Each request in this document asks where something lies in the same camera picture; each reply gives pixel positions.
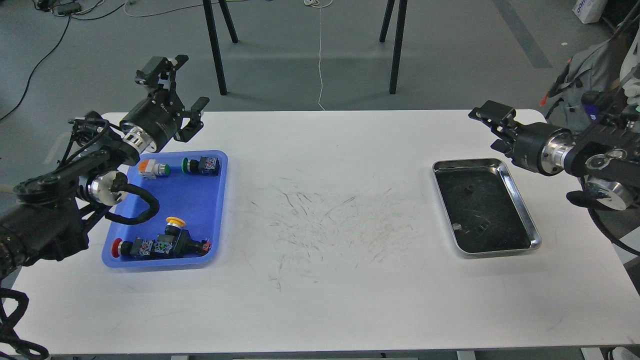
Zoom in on black right stand legs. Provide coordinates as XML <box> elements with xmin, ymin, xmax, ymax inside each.
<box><xmin>378</xmin><ymin>0</ymin><xmax>409</xmax><ymax>95</ymax></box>

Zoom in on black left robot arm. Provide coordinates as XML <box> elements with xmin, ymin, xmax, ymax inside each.
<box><xmin>0</xmin><ymin>54</ymin><xmax>210</xmax><ymax>279</ymax></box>

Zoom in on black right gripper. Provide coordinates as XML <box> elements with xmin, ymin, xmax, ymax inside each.
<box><xmin>468</xmin><ymin>100</ymin><xmax>573</xmax><ymax>176</ymax></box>

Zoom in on black stand legs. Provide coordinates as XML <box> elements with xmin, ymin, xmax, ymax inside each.
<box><xmin>378</xmin><ymin>0</ymin><xmax>409</xmax><ymax>95</ymax></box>
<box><xmin>201</xmin><ymin>0</ymin><xmax>239</xmax><ymax>96</ymax></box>

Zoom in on red push button switch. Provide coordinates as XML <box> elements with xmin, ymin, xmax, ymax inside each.
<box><xmin>110</xmin><ymin>237</ymin><xmax>154</xmax><ymax>260</ymax></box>

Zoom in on white box on floor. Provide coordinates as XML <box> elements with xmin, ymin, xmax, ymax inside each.
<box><xmin>572</xmin><ymin>0</ymin><xmax>608</xmax><ymax>24</ymax></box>

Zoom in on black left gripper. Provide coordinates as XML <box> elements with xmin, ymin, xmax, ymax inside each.
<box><xmin>119</xmin><ymin>54</ymin><xmax>210</xmax><ymax>154</ymax></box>

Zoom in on grey backpack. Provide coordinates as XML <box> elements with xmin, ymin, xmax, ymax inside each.
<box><xmin>541</xmin><ymin>35</ymin><xmax>628</xmax><ymax>133</ymax></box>

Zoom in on black floor cable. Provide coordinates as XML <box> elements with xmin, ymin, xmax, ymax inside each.
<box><xmin>0</xmin><ymin>0</ymin><xmax>126</xmax><ymax>122</ymax></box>

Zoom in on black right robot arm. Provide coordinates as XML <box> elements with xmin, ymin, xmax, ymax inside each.
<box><xmin>468</xmin><ymin>100</ymin><xmax>639</xmax><ymax>256</ymax></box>

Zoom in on white hanging cord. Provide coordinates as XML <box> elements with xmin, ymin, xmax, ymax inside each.
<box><xmin>303</xmin><ymin>0</ymin><xmax>334</xmax><ymax>112</ymax></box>

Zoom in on yellow push button switch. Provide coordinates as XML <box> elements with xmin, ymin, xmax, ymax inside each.
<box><xmin>154</xmin><ymin>216</ymin><xmax>211</xmax><ymax>258</ymax></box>

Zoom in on orange white push button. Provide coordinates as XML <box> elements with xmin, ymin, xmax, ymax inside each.
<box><xmin>136</xmin><ymin>159</ymin><xmax>170</xmax><ymax>180</ymax></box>

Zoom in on green push button switch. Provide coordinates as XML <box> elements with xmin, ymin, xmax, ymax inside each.
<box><xmin>180</xmin><ymin>156</ymin><xmax>221</xmax><ymax>177</ymax></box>

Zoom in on silver metal tray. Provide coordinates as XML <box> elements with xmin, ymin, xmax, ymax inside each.
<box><xmin>432</xmin><ymin>158</ymin><xmax>542</xmax><ymax>258</ymax></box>

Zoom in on blue plastic tray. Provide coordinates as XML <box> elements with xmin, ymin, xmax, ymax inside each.
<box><xmin>102</xmin><ymin>150</ymin><xmax>228</xmax><ymax>269</ymax></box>

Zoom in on black left stand legs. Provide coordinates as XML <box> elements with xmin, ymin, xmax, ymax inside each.
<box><xmin>201</xmin><ymin>0</ymin><xmax>239</xmax><ymax>96</ymax></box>

